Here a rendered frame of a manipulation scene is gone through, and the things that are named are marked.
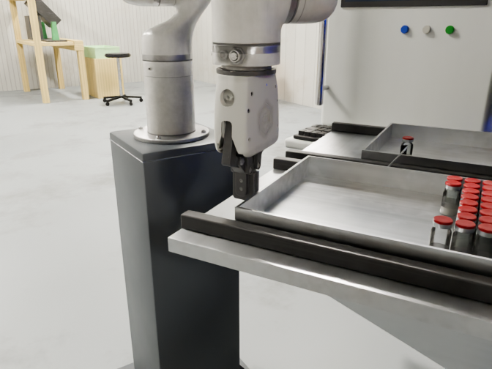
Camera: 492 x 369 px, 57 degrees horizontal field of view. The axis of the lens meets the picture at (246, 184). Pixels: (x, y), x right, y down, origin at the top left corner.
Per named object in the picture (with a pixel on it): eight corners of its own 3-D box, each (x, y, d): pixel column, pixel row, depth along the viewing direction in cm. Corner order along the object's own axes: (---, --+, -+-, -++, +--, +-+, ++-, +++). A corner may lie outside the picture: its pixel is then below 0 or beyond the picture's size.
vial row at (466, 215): (476, 209, 64) (482, 179, 62) (468, 267, 49) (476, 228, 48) (459, 206, 65) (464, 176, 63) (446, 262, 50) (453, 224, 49)
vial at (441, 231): (448, 253, 52) (455, 217, 50) (446, 262, 50) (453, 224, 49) (427, 250, 53) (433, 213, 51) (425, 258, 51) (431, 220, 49)
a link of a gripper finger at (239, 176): (244, 159, 57) (244, 208, 59) (256, 153, 59) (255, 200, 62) (222, 156, 58) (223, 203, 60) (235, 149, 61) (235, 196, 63)
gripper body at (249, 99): (254, 66, 50) (253, 162, 54) (290, 58, 59) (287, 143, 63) (198, 62, 54) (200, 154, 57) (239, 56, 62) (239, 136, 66)
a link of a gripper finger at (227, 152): (220, 155, 53) (238, 174, 58) (241, 99, 55) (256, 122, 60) (211, 154, 54) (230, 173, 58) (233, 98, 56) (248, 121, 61)
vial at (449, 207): (457, 212, 63) (463, 181, 62) (456, 217, 61) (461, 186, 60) (441, 209, 64) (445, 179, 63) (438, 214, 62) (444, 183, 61)
